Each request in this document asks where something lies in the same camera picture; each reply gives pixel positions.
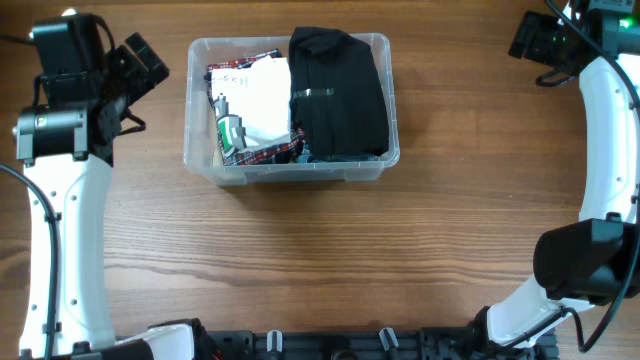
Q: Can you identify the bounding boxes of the cream cloth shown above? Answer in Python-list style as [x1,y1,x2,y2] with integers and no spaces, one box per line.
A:
[212,148,224,167]

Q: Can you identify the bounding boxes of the white pixel-print shirt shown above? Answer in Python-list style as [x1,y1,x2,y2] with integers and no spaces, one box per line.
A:
[209,56,291,157]

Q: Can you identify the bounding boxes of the plaid shirt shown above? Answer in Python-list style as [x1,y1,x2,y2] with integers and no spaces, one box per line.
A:
[204,48,305,166]

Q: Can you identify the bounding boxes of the blue jeans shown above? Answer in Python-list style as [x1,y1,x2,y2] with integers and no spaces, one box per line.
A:
[296,147,378,164]

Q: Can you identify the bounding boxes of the black garment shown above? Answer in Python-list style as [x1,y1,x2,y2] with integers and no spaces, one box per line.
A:
[288,27,389,157]

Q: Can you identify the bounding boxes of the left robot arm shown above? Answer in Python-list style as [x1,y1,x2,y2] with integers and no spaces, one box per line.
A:
[13,13,215,360]

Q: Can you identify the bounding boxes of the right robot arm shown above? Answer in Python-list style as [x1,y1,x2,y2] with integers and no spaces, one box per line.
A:
[453,1,639,359]

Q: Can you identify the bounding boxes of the clear plastic storage container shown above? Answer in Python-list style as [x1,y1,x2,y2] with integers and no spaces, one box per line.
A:
[183,33,400,186]

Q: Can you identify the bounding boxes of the left black cable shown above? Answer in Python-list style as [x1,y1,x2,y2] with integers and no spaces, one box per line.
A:
[0,164,61,360]

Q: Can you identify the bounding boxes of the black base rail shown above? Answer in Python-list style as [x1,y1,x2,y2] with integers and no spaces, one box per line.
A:
[199,327,559,360]

